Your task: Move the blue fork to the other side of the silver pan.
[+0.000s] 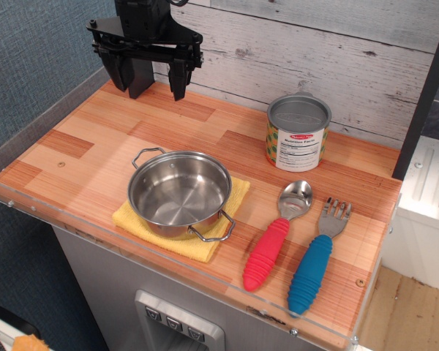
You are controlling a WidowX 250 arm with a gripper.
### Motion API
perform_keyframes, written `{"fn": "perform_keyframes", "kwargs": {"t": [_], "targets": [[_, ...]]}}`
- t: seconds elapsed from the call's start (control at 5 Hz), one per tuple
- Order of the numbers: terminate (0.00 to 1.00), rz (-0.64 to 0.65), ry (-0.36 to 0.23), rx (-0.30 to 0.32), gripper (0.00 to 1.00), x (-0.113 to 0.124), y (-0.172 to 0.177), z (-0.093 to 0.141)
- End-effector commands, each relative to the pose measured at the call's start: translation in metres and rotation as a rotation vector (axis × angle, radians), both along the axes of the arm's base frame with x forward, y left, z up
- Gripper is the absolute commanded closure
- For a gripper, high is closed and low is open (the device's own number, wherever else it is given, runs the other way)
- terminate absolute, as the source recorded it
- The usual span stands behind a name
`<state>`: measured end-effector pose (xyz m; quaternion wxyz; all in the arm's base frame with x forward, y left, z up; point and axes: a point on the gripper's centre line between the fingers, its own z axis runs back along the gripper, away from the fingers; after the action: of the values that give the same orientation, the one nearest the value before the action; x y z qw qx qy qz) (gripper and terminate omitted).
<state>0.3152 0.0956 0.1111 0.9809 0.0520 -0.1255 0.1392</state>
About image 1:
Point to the white toy cabinet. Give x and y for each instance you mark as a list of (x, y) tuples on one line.
[(411, 247)]

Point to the silver metal pot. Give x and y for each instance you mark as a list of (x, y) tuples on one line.
[(181, 194)]

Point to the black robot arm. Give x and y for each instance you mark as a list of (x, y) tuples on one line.
[(153, 11)]

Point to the grey toy fridge cabinet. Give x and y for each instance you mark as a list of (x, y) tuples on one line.
[(109, 279)]

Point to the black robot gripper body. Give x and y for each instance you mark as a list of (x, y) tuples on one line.
[(165, 41)]

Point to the red handled metal spoon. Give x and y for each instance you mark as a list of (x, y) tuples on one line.
[(294, 201)]

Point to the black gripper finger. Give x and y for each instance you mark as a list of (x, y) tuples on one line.
[(118, 67), (180, 71)]

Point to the silver dispenser button panel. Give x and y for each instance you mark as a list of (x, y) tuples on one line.
[(169, 327)]

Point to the dark vertical post left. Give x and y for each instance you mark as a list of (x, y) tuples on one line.
[(143, 77)]

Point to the orange object bottom left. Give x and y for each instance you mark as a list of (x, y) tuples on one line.
[(29, 343)]

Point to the blue handled metal fork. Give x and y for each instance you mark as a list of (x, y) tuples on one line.
[(307, 279)]

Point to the toy food can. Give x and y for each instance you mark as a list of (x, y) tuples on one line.
[(297, 129)]

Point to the dark vertical post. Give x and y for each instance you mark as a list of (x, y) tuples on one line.
[(143, 77), (418, 120)]

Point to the dark vertical post right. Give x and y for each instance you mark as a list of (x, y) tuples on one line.
[(418, 120)]

